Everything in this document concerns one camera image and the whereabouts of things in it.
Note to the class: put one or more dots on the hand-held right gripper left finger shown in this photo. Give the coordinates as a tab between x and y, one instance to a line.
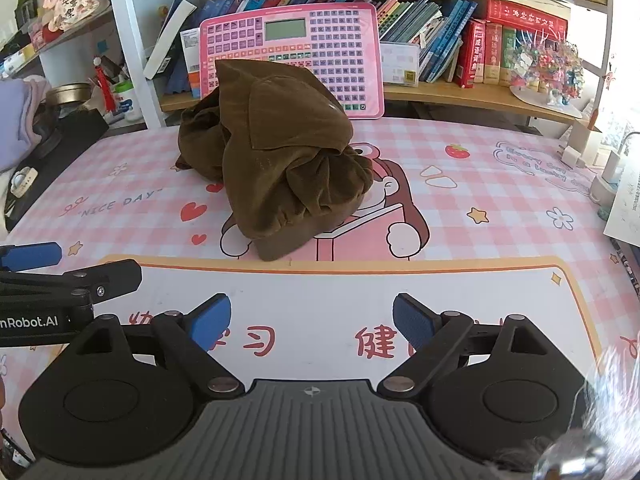
212	321

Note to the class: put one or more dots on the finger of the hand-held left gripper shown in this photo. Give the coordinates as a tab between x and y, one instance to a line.
32	256
115	275

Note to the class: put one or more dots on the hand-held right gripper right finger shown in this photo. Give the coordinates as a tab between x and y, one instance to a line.
412	321

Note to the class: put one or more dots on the white smartwatch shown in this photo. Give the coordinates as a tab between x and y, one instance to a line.
24	181

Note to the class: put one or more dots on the black pad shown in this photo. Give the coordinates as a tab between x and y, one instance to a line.
70	145

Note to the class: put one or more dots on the lavender cloth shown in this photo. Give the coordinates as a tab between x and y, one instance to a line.
15	120

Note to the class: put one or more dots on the pink cartoon desk mat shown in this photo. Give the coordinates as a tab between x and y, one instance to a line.
500	210

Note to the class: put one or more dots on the gold round tin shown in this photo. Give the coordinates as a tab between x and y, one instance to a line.
69	94

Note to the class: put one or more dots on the white plastic bottle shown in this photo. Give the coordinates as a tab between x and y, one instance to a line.
129	102

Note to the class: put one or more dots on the red tassel charm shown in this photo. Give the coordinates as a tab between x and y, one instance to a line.
104	85

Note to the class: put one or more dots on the dark blue book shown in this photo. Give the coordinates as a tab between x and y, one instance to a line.
179	82

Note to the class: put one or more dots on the white fluffy cuff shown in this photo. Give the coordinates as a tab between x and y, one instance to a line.
617	390

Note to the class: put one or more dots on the white charger plug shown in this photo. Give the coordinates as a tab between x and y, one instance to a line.
574	156

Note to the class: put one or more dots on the white orange labelled book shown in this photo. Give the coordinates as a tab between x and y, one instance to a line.
191	55

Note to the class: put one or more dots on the white paper sheet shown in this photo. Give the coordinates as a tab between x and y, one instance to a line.
627	205

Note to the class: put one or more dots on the clear plastic card box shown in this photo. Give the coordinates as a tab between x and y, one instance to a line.
399	62

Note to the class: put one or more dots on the thick red dictionary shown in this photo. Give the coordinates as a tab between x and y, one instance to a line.
470	55

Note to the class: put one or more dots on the red dictionary with beige base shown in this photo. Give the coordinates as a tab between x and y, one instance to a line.
492	52

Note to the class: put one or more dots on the pink learning keyboard toy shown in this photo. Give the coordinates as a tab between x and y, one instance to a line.
340	50

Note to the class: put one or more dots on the green dictionary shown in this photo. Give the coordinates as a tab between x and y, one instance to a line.
507	55

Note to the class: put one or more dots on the leaning stack of thin books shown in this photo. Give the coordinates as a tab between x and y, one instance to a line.
425	30

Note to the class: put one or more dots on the flat-lying red book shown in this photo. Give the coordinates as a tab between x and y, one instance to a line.
525	16

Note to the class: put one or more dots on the white metal shelf frame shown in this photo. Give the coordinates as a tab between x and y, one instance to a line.
135	45

